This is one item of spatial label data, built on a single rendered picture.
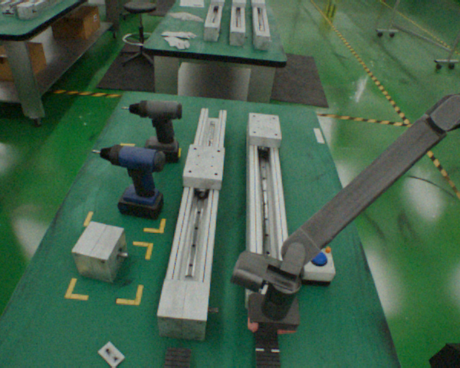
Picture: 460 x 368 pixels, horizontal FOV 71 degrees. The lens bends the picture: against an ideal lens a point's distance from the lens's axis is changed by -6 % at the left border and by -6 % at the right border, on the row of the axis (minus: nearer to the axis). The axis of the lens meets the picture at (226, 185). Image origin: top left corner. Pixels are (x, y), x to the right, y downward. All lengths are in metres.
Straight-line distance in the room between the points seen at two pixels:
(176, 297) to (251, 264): 0.19
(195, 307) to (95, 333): 0.24
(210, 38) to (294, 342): 2.03
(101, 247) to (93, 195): 0.31
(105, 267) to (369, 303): 0.66
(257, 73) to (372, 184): 1.79
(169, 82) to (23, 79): 1.13
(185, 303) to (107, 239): 0.25
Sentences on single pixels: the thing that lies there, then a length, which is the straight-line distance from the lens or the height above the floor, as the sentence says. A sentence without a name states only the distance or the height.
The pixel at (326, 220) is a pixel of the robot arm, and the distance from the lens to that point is 0.64.
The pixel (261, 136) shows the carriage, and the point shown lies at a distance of 1.18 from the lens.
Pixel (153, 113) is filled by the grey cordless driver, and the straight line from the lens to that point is 1.13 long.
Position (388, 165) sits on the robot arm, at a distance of 0.67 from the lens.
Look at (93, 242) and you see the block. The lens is 0.87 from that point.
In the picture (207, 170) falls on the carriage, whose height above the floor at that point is 0.90.
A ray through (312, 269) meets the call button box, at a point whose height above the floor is 0.84.
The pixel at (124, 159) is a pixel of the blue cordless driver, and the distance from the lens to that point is 0.92.
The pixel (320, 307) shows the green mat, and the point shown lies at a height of 0.78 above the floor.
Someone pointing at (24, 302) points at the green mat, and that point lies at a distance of 0.93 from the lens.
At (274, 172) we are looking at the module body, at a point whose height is 0.86.
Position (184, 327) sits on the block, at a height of 0.83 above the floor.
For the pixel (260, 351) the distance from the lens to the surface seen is 0.80.
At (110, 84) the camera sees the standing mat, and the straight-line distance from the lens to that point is 3.65.
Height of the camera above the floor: 1.52
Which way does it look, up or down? 41 degrees down
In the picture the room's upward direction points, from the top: 7 degrees clockwise
